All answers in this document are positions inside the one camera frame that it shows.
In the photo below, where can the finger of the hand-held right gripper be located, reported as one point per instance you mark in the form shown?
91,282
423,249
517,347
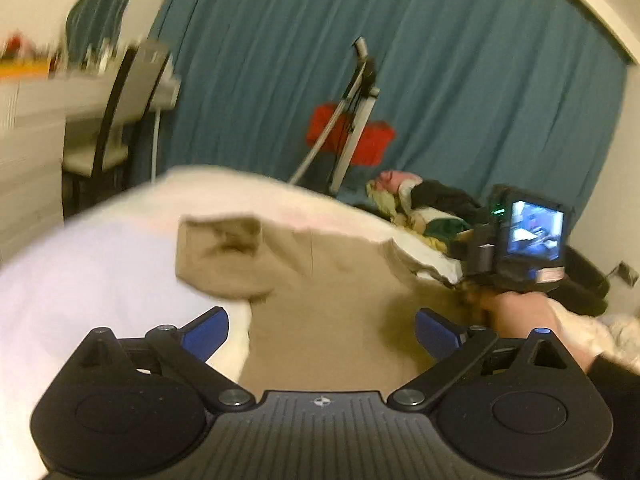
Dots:
460,251

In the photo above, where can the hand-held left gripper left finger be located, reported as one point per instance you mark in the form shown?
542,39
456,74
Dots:
209,331

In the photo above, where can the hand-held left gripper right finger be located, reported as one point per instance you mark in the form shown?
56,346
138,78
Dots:
433,331

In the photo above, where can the tan shirt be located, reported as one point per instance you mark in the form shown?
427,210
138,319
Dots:
330,280

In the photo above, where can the person's right forearm dark sleeve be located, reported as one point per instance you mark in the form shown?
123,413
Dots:
616,385

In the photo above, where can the pile of colourful clothes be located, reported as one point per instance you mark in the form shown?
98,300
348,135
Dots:
420,205

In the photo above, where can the person's right hand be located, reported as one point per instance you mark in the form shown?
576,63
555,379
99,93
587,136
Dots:
525,314

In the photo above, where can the black cloth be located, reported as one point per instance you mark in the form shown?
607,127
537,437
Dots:
582,280

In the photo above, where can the white bed sheet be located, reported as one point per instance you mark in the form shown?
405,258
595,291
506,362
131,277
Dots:
100,280

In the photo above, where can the white fluffy blanket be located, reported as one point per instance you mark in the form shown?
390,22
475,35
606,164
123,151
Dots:
607,332

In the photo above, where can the red bag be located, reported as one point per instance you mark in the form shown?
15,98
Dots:
370,135

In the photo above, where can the white metal stand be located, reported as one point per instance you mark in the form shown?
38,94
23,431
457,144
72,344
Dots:
350,110

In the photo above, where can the teal curtain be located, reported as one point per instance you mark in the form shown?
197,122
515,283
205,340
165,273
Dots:
380,60

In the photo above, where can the black chair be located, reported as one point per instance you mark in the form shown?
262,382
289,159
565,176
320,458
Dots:
116,120

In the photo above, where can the white desk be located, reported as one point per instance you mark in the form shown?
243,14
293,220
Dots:
35,150

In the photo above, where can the teal striped cloth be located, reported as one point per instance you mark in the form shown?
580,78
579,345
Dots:
95,15

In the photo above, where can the wall socket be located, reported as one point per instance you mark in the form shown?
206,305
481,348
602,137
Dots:
628,272

